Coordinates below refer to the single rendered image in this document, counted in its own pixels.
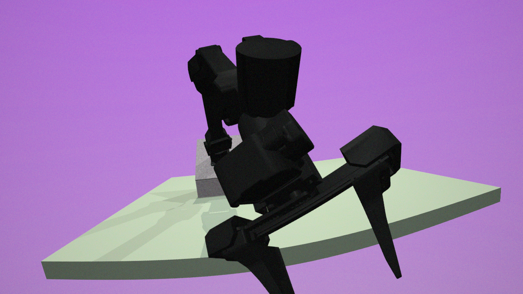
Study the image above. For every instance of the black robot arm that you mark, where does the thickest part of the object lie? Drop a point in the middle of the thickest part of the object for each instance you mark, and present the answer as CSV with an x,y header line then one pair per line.
x,y
256,94

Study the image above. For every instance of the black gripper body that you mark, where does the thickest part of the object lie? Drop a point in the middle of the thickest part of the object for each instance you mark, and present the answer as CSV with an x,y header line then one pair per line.
x,y
298,198

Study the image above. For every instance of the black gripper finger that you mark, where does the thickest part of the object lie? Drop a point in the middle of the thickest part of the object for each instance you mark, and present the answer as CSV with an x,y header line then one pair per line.
x,y
266,263
369,188

